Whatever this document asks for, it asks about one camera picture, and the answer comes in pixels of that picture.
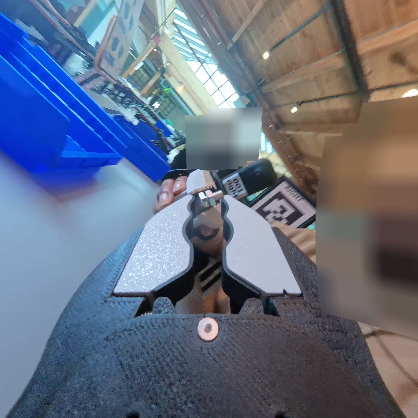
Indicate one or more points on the black white banner stand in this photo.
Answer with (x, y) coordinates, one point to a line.
(287, 209)

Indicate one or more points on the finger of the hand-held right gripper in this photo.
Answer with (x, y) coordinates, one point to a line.
(201, 181)

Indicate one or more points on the cardboard sign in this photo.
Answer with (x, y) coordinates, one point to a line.
(121, 32)

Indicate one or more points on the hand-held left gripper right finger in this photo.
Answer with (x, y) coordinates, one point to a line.
(261, 256)

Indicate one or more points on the person's beige hoodie torso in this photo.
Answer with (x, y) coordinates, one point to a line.
(392, 379)

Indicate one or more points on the blue plastic bin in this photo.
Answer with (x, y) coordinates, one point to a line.
(144, 150)
(39, 117)

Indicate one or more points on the person's right hand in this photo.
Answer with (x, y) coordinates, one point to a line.
(170, 192)

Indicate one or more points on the silver hex bolt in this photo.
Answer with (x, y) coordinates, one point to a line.
(209, 200)

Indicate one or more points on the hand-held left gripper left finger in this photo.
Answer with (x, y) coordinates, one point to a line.
(157, 256)

